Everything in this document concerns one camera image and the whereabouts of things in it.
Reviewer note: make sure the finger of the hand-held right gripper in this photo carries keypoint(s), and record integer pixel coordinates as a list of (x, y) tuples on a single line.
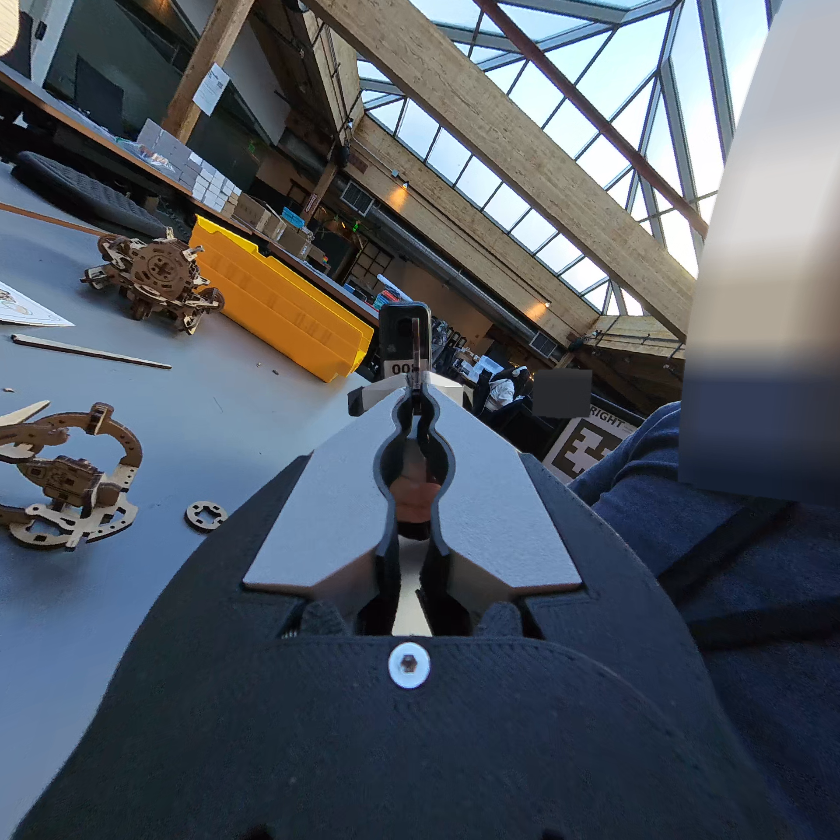
[(453, 390), (377, 394)]

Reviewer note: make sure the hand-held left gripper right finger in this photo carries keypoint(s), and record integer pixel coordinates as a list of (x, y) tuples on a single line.
[(505, 525)]

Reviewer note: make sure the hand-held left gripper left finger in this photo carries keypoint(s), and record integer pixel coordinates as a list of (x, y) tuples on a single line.
[(315, 525)]

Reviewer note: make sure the small wooden model assembly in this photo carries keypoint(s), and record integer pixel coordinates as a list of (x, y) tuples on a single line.
[(65, 476)]

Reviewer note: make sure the finished round wooden model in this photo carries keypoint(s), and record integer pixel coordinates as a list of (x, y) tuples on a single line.
[(161, 269)]

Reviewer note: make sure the person's right hand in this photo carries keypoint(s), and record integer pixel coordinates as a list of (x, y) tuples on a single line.
[(417, 492)]

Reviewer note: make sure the black white marker sign board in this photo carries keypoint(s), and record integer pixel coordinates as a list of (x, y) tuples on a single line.
[(584, 446)]

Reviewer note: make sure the yellow plastic bin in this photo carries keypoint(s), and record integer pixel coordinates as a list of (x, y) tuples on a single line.
[(275, 302)]

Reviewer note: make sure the brown cardboard box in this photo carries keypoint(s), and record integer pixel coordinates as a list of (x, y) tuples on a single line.
[(262, 216)]

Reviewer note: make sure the stack of white boxes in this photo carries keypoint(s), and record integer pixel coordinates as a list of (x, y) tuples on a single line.
[(190, 170)]

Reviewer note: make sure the person in blue shirt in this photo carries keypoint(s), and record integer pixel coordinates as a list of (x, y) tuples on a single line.
[(754, 656)]

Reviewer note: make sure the thin wooden stick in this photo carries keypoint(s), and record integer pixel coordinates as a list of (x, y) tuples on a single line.
[(85, 351)]

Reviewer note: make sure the white paper notice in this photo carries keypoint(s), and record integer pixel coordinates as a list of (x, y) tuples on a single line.
[(211, 88)]

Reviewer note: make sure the black mesh cushion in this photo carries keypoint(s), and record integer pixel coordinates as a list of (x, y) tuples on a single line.
[(85, 190)]

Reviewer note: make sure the white instruction booklet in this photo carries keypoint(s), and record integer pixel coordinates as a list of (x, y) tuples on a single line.
[(26, 312)]

